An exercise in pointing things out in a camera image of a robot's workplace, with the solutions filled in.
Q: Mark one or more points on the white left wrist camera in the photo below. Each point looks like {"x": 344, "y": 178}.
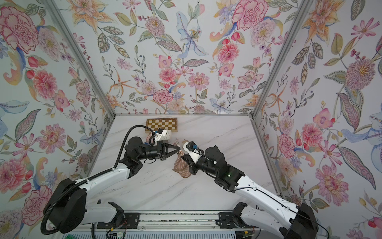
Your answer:
{"x": 162, "y": 134}

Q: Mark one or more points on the pink toy music box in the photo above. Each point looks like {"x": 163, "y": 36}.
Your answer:
{"x": 150, "y": 138}

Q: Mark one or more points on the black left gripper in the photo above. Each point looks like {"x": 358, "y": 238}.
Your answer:
{"x": 162, "y": 151}

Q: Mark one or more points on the brown striped cloth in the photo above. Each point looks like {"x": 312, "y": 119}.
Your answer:
{"x": 177, "y": 167}

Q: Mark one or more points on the wooden chessboard box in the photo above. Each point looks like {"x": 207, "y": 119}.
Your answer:
{"x": 163, "y": 123}

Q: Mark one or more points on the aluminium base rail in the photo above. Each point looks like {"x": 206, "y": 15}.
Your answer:
{"x": 167, "y": 224}

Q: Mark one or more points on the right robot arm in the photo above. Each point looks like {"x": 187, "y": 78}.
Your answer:
{"x": 271, "y": 213}

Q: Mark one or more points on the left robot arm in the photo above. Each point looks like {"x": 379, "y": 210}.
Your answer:
{"x": 69, "y": 205}

